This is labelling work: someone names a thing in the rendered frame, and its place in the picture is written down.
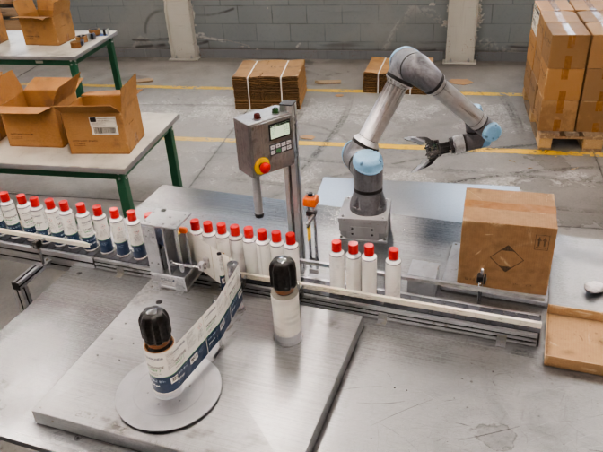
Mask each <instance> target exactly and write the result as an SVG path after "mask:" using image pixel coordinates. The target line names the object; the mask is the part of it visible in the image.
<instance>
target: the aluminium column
mask: <svg viewBox="0 0 603 452"><path fill-rule="evenodd" d="M279 111H282V112H284V111H287V112H289V113H290V114H291V115H292V118H293V117H294V115H296V114H297V107H296V100H283V101H282V102H281V103H280V104H279ZM298 147H299V137H298V122H296V123H295V124H294V125H293V151H294V152H295V151H296V149H297V148H298ZM291 176H292V186H293V205H292V192H291V182H290V172H289V166H288V167H285V168H284V184H285V197H286V209H287V221H288V232H289V231H292V232H293V210H294V228H295V241H296V242H297V243H298V244H299V258H302V259H306V258H305V243H304V228H303V212H302V183H301V168H300V154H298V156H297V157H296V158H295V159H294V164H293V165H291ZM305 268H306V265H305V264H300V272H301V274H302V273H303V272H304V270H305Z"/></svg>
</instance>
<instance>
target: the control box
mask: <svg viewBox="0 0 603 452"><path fill-rule="evenodd" d="M273 107H278V108H279V106H277V105H274V106H271V107H267V108H264V109H259V110H256V111H253V112H250V113H247V114H244V115H240V116H237V117H234V118H233V123H234V131H235V139H236V147H237V155H238V163H239V170H241V171H242V172H244V173H245V174H247V175H248V176H250V177H251V178H257V177H260V176H263V175H266V174H263V173H262V172H261V171H260V169H259V165H260V164H261V163H263V162H268V163H269V164H270V166H271V169H270V171H269V172H268V173H270V172H273V171H276V170H279V169H282V168H285V167H288V166H291V165H293V164H294V151H293V148H292V149H291V150H289V151H286V152H281V153H278V154H276V155H273V156H270V150H269V145H271V144H274V143H279V142H282V141H284V140H287V139H290V138H292V145H293V124H292V115H291V114H290V113H289V112H287V111H284V112H282V111H279V112H280V114H279V115H272V108H273ZM255 112H259V113H260V116H261V120H259V121H255V120H253V117H254V113H255ZM288 118H290V127H291V134H290V135H287V136H284V137H281V138H278V139H275V140H273V141H269V130H268V125H271V124H274V123H276V122H279V121H282V120H286V119H288Z"/></svg>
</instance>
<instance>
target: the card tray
mask: <svg viewBox="0 0 603 452"><path fill-rule="evenodd" d="M544 365H547V366H551V367H556V368H561V369H569V370H575V371H579V372H584V373H590V374H594V375H600V376H603V312H599V311H593V310H587V309H577V308H571V307H566V306H559V305H554V304H548V308H547V313H546V342H545V358H544Z"/></svg>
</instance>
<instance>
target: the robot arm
mask: <svg viewBox="0 0 603 452"><path fill-rule="evenodd" d="M386 76H387V79H388V80H387V82H386V84H385V85H384V87H383V89H382V91H381V93H380V96H379V98H378V99H377V101H376V103H375V104H374V106H373V108H372V110H371V113H370V115H369V116H368V118H367V120H366V121H365V123H364V125H363V128H362V130H361V132H360V133H359V134H357V135H354V137H353V139H352V140H351V141H349V142H347V143H346V144H345V146H344V147H343V150H342V159H343V162H344V164H345V165H346V167H347V168H348V169H349V170H350V172H351V173H352V174H353V176H354V192H353V195H352V198H351V201H350V211H351V212H352V213H354V214H357V215H360V216H376V215H380V214H382V213H384V212H386V210H387V201H386V198H385V196H384V193H383V159H382V156H381V154H380V153H379V152H378V150H379V148H380V147H379V145H378V142H379V140H380V138H381V137H382V135H383V133H384V131H385V129H386V127H387V125H388V124H389V121H390V120H391V118H392V116H393V114H394V113H395V111H396V109H397V107H398V104H399V103H400V101H401V100H402V98H403V96H404V94H405V92H406V90H409V89H412V88H413V86H415V87H417V88H418V89H420V90H422V91H423V92H424V93H426V94H427V95H432V96H433V97H434V98H435V99H437V100H438V101H439V102H440V103H442V104H443V105H444V106H445V107H446V108H448V109H449V110H450V111H451V112H453V113H454V114H455V115H456V116H457V117H459V118H460V119H461V120H463V121H464V122H465V126H466V132H467V133H466V134H463V135H454V136H452V137H449V141H448V142H445V143H439V140H431V139H429V138H428V137H417V136H409V137H405V138H404V139H405V140H407V141H411V142H413V143H417V144H419V145H422V144H424V143H426V146H425V147H424V149H425V150H426V155H427V158H428V160H427V159H423V160H422V161H421V164H419V165H417V167H416V168H415V169H413V170H412V171H411V173H414V172H417V171H419V170H422V169H424V168H426V167H428V166H430V165H432V164H433V163H434V161H435V160H436V159H437V158H438V157H441V155H442V154H445V153H449V152H451V154H453V153H460V152H461V154H462V153H463V152H467V151H472V150H475V149H482V148H485V147H487V146H489V145H491V142H493V141H495V140H497V139H498V138H499V137H500V135H501V133H502V129H501V127H500V126H499V125H498V124H497V123H496V122H494V121H493V120H492V119H491V118H490V117H488V116H487V115H486V114H485V113H484V112H483V110H482V106H481V105H480V104H474V103H472V102H471V101H470V100H469V99H468V98H466V97H465V96H464V95H463V94H462V93H461V92H460V91H458V90H457V89H456V88H455V87H454V86H452V85H451V84H450V83H449V82H448V81H447V80H445V75H444V74H443V73H442V72H441V71H440V70H439V69H438V68H437V67H436V66H435V65H434V64H433V62H432V61H431V60H430V59H429V58H428V57H427V56H425V55H423V54H422V53H420V52H419V51H418V50H417V49H415V48H411V47H407V46H404V47H401V48H397V49H396V50H395V51H394V52H393V53H392V54H391V56H390V59H389V70H388V71H387V73H386ZM426 155H425V156H426Z"/></svg>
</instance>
